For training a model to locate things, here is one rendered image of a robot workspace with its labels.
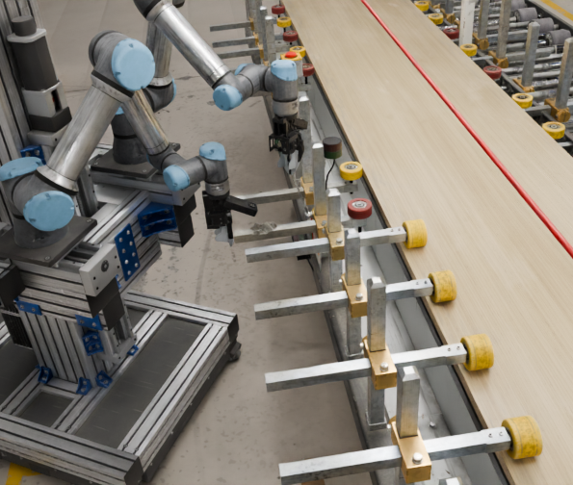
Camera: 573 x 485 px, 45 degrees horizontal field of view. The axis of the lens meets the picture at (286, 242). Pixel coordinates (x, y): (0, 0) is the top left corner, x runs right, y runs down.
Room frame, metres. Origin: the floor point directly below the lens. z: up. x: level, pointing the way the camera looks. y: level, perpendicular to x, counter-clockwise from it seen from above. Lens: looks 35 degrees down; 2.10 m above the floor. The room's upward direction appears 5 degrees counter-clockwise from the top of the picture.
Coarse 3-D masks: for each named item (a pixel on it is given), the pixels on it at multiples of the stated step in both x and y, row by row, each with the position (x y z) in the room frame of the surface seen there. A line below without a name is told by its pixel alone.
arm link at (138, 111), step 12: (96, 36) 1.79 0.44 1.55; (144, 96) 1.87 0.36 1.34; (132, 108) 1.83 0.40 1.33; (144, 108) 1.84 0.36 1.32; (132, 120) 1.84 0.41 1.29; (144, 120) 1.84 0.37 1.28; (156, 120) 1.87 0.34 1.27; (144, 132) 1.84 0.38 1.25; (156, 132) 1.85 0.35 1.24; (144, 144) 1.85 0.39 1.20; (156, 144) 1.85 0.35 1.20; (168, 144) 1.88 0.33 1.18; (156, 156) 1.85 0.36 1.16; (156, 168) 1.89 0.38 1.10
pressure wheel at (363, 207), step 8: (352, 200) 1.91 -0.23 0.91; (360, 200) 1.91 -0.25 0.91; (368, 200) 1.90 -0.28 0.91; (352, 208) 1.86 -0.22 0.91; (360, 208) 1.86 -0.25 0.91; (368, 208) 1.86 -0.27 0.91; (352, 216) 1.86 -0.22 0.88; (360, 216) 1.85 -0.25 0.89; (368, 216) 1.85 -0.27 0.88; (360, 232) 1.88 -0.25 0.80
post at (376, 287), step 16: (368, 288) 1.17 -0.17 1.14; (384, 288) 1.15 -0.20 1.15; (368, 304) 1.17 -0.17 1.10; (384, 304) 1.15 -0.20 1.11; (368, 320) 1.17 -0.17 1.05; (384, 320) 1.15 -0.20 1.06; (368, 336) 1.17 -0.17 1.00; (384, 336) 1.15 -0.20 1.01; (368, 384) 1.17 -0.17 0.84; (368, 400) 1.18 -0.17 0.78; (384, 400) 1.15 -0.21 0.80; (368, 416) 1.18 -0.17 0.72
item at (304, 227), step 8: (344, 216) 1.89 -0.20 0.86; (280, 224) 1.88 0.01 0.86; (288, 224) 1.87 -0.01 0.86; (296, 224) 1.87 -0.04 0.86; (304, 224) 1.86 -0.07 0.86; (312, 224) 1.86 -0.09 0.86; (344, 224) 1.87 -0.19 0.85; (352, 224) 1.87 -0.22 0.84; (360, 224) 1.87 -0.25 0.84; (240, 232) 1.85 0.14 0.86; (248, 232) 1.85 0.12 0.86; (272, 232) 1.85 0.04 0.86; (280, 232) 1.85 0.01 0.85; (288, 232) 1.85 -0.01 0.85; (296, 232) 1.85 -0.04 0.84; (304, 232) 1.85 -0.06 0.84; (312, 232) 1.86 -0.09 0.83; (240, 240) 1.84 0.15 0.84; (248, 240) 1.84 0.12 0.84; (256, 240) 1.84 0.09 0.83
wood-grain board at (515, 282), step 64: (320, 0) 4.20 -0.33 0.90; (384, 0) 4.08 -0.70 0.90; (320, 64) 3.15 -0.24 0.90; (384, 64) 3.08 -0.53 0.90; (448, 64) 3.01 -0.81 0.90; (384, 128) 2.42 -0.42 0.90; (448, 128) 2.38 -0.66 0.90; (512, 128) 2.33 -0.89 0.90; (384, 192) 1.95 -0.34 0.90; (448, 192) 1.92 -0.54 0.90; (512, 192) 1.88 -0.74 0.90; (448, 256) 1.58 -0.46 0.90; (512, 256) 1.55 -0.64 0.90; (448, 320) 1.31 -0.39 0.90; (512, 320) 1.28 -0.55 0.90; (512, 384) 1.08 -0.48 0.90
